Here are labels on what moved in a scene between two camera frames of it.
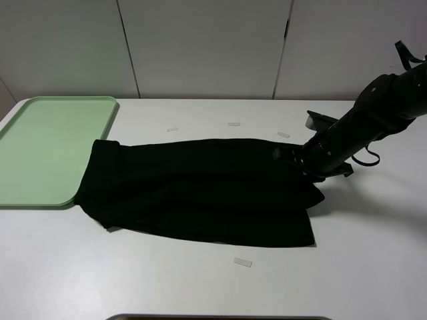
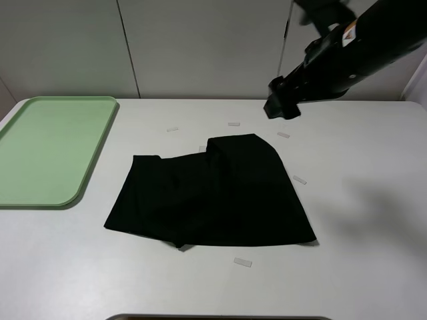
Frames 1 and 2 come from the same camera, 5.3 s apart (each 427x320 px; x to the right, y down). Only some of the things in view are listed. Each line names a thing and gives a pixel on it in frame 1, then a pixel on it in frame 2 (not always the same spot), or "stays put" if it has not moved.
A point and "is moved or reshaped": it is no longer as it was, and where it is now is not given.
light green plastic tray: [45, 151] stays put
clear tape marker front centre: [242, 262] stays put
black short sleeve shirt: [221, 190] is moved or reshaped
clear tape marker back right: [283, 135] stays put
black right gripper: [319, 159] -> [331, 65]
